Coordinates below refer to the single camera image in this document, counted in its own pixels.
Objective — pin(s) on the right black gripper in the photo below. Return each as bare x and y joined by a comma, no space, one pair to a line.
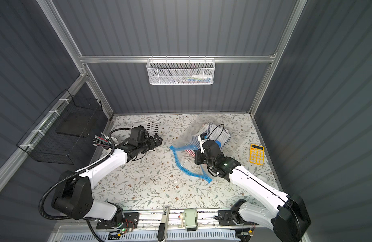
202,154

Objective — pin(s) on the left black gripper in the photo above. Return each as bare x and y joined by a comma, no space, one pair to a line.
152,141

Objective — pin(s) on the black white striped tank top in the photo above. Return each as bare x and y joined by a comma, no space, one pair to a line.
152,127

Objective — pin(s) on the clear vacuum bag blue zipper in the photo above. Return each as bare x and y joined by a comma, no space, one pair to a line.
238,131

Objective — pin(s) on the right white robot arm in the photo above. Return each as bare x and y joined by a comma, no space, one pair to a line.
285,215

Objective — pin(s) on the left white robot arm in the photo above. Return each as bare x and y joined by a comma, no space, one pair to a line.
71,197

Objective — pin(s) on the yellow calculator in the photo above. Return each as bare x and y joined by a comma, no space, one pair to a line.
256,154

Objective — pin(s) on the pens in mug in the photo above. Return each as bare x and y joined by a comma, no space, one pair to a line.
101,142

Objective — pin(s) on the pale green box device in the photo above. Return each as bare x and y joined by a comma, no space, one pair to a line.
189,219

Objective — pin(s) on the markers in white basket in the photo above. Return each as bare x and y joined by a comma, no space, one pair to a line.
194,79

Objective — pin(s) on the black white handheld tool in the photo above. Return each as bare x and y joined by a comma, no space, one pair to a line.
162,231

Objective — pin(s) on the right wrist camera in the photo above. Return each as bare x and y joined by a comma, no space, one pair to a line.
202,139

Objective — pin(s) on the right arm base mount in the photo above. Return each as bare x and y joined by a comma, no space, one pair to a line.
227,218

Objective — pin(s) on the white wire mesh basket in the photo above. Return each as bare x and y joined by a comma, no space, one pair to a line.
160,71

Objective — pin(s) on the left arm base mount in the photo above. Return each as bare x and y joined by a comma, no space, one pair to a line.
127,220

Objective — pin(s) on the black wire mesh basket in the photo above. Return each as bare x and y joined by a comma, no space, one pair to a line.
65,135

